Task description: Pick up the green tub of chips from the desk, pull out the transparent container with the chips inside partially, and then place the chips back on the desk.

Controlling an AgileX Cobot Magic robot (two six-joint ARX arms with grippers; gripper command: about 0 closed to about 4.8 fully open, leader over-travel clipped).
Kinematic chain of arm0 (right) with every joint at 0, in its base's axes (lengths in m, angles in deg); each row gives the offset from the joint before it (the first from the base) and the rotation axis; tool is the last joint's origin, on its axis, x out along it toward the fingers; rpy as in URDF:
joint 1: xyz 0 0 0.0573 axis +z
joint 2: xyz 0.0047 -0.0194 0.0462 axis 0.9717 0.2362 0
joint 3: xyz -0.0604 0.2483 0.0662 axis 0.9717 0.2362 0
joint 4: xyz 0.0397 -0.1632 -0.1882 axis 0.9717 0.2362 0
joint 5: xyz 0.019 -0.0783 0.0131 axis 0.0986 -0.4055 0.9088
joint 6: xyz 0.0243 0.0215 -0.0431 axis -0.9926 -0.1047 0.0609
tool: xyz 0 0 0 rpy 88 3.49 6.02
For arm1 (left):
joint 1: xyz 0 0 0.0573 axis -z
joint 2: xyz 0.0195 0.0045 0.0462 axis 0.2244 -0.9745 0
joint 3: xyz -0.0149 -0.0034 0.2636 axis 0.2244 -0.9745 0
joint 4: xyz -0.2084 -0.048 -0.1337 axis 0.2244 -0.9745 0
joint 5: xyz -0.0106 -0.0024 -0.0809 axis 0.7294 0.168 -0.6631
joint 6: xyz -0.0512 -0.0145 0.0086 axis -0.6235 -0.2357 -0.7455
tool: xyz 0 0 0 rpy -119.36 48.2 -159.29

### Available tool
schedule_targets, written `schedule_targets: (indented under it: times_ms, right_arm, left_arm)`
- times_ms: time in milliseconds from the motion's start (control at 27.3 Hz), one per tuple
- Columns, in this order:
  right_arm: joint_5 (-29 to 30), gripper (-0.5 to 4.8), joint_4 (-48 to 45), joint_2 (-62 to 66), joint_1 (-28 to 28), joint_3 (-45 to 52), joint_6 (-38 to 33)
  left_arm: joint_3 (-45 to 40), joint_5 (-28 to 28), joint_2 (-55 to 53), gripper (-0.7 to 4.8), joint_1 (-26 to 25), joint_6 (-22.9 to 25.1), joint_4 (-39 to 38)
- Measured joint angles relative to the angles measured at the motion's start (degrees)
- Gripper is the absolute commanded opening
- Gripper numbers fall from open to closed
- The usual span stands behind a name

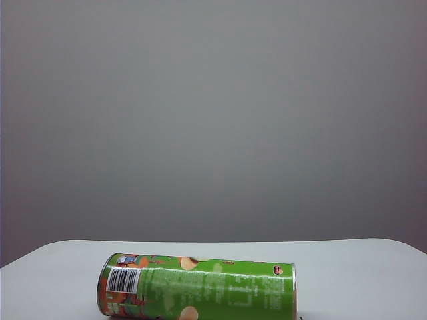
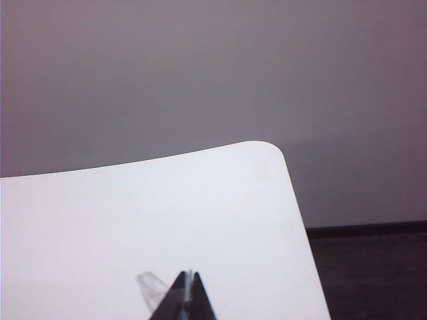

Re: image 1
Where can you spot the green chips can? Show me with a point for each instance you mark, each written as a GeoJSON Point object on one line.
{"type": "Point", "coordinates": [207, 286]}

